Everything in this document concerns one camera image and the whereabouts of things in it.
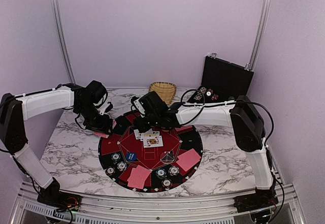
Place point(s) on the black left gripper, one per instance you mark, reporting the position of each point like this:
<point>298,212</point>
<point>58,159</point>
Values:
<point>103,125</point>

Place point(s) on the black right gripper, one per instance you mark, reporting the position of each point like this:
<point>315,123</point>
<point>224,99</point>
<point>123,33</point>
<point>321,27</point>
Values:
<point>141,128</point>

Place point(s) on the ace of clubs card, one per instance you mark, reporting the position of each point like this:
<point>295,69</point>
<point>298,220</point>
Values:
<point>150,134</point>

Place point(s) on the jack of hearts card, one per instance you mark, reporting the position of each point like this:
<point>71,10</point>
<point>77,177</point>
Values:
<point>151,142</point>

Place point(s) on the dealt red card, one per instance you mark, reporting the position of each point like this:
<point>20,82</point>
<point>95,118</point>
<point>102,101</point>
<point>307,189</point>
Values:
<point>139,174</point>
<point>191,152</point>
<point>186,162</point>
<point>138,185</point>
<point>184,129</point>

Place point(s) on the clear round dealer button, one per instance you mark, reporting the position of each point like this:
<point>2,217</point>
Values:
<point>167,157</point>

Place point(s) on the blue small blind button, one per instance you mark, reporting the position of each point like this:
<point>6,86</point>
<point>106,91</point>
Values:
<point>131,157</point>

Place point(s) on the green blue chip stack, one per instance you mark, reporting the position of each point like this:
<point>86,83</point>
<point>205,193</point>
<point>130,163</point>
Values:
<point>115,158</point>
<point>161,173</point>

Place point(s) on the red black chip stack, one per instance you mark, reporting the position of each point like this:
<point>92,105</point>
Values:
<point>110,171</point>
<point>166,183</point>

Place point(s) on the red playing card deck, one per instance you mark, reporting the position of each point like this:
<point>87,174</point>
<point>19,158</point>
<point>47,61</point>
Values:
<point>102,135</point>

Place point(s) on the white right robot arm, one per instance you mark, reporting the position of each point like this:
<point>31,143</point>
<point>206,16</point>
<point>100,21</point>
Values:
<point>240,114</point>

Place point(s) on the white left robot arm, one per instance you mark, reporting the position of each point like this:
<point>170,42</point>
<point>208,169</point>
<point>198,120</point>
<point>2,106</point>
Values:
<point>28,118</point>

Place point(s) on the woven bamboo tray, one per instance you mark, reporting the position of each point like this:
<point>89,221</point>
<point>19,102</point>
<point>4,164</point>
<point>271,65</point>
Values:
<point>165,90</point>

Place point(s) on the round red black poker mat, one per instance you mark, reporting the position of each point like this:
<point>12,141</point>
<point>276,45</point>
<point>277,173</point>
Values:
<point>123,141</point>

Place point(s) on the blue white chips in case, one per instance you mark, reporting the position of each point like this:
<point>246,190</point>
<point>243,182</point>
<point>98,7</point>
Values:
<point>200,94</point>

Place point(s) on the red dice in case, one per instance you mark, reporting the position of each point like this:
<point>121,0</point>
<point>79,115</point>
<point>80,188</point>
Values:
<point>214,97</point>

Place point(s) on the black poker chip case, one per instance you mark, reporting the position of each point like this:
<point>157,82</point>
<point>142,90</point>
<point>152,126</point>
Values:
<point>226,79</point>

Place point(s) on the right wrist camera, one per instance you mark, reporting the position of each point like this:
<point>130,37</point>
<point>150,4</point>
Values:
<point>137,104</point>

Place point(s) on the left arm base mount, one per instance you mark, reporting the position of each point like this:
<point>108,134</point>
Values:
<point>65,203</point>

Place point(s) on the aluminium front rail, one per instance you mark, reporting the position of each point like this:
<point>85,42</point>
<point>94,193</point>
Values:
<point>193,209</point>

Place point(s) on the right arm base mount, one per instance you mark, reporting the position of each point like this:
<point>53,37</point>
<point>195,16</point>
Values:
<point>260,207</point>

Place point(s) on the left aluminium frame post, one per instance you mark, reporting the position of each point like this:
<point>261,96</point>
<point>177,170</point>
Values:
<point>62,41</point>

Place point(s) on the aluminium frame post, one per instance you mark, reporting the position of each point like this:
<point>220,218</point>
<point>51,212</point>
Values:
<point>259,34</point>
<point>62,41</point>

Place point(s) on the right aluminium frame post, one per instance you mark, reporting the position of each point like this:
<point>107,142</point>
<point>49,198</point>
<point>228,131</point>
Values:
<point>259,34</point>

